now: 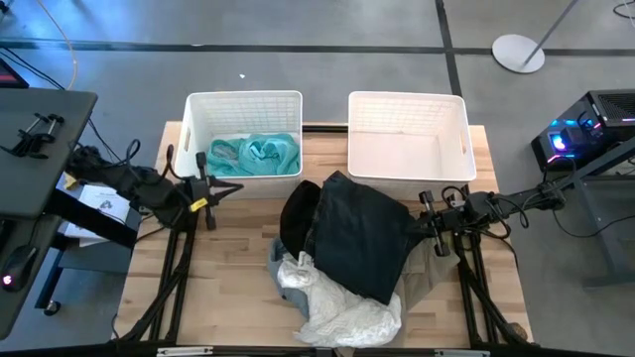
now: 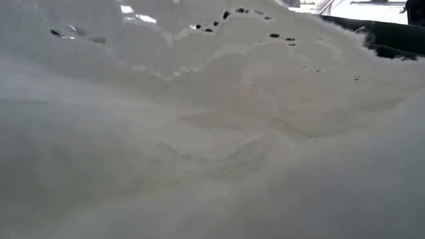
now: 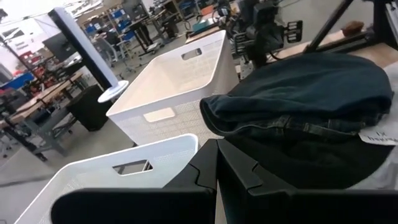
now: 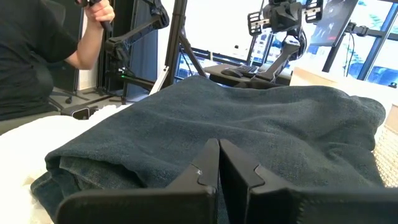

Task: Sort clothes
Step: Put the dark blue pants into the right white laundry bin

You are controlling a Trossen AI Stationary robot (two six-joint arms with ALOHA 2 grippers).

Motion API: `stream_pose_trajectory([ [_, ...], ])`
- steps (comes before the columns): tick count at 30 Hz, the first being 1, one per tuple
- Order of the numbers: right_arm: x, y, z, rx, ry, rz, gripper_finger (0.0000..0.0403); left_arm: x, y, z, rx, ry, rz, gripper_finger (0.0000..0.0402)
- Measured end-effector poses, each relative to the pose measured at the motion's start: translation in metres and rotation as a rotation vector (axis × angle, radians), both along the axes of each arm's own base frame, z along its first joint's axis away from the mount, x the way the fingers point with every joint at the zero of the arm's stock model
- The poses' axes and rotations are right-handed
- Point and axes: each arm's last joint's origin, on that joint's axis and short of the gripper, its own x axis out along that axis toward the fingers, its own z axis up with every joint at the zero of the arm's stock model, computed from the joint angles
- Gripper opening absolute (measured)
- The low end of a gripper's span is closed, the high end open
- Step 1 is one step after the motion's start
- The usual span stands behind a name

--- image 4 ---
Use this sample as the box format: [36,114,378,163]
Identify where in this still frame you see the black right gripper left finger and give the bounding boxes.
[55,138,221,224]

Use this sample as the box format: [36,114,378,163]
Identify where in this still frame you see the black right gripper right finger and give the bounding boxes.
[219,138,398,224]

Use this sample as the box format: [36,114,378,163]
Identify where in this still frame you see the dark teal towel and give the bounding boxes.
[30,75,387,223]

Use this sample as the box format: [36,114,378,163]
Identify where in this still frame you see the white fluffy cloth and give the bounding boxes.
[0,104,133,224]

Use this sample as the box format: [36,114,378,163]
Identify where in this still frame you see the person's forearm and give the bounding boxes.
[64,19,105,71]

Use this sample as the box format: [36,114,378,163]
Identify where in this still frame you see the black computer monitor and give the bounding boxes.
[309,0,359,48]

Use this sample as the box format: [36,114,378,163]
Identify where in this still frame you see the black keyboard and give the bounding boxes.
[235,64,259,78]

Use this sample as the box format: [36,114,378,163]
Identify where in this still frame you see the black computer mouse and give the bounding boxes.
[221,68,244,79]

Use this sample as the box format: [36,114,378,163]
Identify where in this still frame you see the dark grey desk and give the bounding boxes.
[204,63,293,90]

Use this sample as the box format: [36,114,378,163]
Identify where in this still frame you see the black tripod stand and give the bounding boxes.
[149,0,208,96]

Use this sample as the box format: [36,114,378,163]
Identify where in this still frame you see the white mesh plastic basket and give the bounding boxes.
[372,103,398,189]

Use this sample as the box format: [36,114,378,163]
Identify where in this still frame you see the small black table-edge device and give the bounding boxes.
[60,104,100,121]

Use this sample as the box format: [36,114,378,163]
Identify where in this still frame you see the person's hand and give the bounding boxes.
[83,0,116,24]

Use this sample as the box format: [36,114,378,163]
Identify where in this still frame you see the black office chair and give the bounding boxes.
[40,0,82,111]

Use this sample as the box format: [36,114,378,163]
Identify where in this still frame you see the person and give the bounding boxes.
[0,0,78,122]

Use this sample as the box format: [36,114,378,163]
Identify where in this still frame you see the black window frame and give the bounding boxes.
[356,2,398,82]

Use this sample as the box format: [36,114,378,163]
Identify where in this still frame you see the black teleoperation handle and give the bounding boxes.
[74,0,113,32]

